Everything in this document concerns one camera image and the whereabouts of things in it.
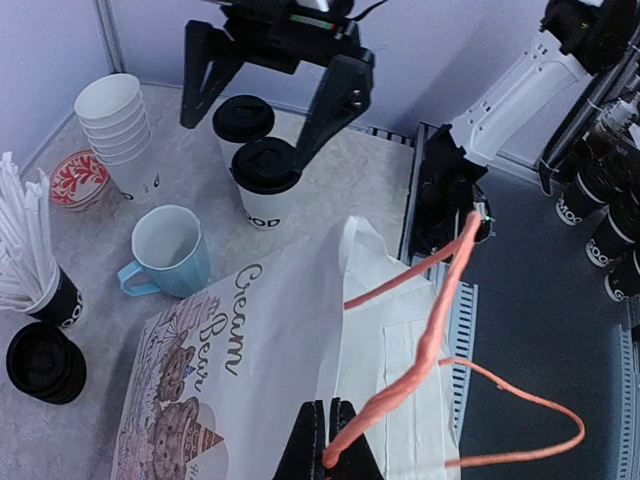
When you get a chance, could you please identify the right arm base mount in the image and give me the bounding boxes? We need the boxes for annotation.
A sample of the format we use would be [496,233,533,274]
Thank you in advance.
[409,124,494,257]

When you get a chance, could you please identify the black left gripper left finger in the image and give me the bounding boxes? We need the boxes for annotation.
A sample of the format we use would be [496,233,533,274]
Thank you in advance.
[273,400,326,480]

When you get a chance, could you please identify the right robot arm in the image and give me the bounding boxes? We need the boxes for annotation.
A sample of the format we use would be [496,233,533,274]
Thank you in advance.
[180,1,637,178]

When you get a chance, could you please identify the single black cup lid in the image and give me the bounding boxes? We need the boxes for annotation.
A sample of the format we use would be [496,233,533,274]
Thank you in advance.
[230,137,301,195]

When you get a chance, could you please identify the right aluminium corner post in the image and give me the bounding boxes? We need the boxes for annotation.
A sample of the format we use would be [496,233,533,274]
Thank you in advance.
[94,0,126,73]

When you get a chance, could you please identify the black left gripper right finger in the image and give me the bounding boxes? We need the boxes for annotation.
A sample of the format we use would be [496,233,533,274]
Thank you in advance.
[329,397,383,480]

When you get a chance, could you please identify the black cups on floor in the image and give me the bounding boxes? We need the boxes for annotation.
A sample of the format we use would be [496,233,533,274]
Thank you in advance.
[554,99,640,304]

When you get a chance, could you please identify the white paper takeout bag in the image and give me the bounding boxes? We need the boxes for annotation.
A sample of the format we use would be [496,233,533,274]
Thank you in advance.
[109,209,587,480]

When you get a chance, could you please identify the stack of white paper cups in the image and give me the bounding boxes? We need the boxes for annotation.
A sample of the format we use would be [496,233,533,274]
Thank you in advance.
[74,73,160,204]

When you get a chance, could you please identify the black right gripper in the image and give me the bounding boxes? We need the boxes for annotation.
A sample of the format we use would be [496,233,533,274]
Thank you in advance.
[180,1,375,174]

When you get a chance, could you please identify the stack of black lids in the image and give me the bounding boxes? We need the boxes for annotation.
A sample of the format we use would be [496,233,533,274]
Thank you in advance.
[6,322,87,405]

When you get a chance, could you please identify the light blue ceramic mug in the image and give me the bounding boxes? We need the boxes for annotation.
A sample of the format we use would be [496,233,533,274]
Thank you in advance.
[117,204,210,298]

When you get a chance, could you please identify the black coffee cup lid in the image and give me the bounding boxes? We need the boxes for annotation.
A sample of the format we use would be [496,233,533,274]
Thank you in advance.
[212,95,275,143]

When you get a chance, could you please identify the white paper cup GOOD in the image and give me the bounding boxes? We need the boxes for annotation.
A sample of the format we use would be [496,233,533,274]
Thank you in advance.
[218,137,243,169]

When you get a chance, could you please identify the red patterned bowl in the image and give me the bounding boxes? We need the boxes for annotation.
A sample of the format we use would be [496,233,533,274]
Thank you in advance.
[49,150,110,212]

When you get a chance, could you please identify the black cup holding straws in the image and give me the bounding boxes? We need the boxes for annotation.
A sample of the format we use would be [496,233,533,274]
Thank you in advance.
[23,266,84,329]

